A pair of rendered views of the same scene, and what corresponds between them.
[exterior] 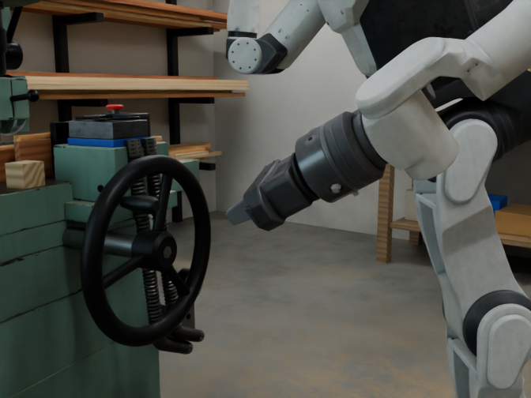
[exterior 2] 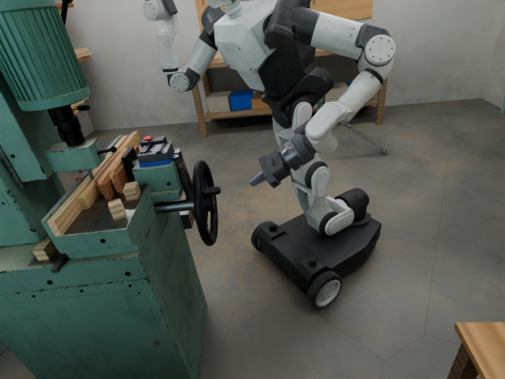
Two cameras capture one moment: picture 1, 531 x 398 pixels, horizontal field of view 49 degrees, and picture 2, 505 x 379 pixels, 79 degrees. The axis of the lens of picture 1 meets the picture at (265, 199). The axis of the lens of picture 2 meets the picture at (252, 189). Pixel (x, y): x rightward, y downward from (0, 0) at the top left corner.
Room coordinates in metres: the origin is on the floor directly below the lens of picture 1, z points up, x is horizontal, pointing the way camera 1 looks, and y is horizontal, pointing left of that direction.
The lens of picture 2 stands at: (0.00, 0.40, 1.37)
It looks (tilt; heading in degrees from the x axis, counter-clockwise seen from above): 31 degrees down; 334
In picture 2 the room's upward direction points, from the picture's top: 8 degrees counter-clockwise
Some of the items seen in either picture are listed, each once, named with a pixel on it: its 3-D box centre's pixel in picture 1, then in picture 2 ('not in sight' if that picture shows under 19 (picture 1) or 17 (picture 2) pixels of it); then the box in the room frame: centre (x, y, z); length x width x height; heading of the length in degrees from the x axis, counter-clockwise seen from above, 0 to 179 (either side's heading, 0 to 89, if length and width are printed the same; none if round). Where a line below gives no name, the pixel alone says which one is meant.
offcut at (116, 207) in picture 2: not in sight; (117, 209); (0.83, 0.43, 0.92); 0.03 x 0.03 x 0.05; 85
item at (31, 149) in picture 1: (70, 155); (129, 168); (1.05, 0.35, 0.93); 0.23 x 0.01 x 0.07; 152
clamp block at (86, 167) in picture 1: (113, 169); (160, 169); (1.00, 0.26, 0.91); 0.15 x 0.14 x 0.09; 152
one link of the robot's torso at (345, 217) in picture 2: not in sight; (328, 215); (1.08, -0.57, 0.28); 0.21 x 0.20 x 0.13; 92
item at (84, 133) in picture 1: (114, 126); (155, 150); (1.00, 0.26, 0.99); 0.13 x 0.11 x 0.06; 152
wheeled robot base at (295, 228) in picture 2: not in sight; (324, 229); (1.08, -0.54, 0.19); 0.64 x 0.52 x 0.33; 92
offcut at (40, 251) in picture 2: not in sight; (44, 250); (0.93, 0.66, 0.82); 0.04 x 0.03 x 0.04; 152
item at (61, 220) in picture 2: not in sight; (99, 174); (1.10, 0.45, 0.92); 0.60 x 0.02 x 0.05; 152
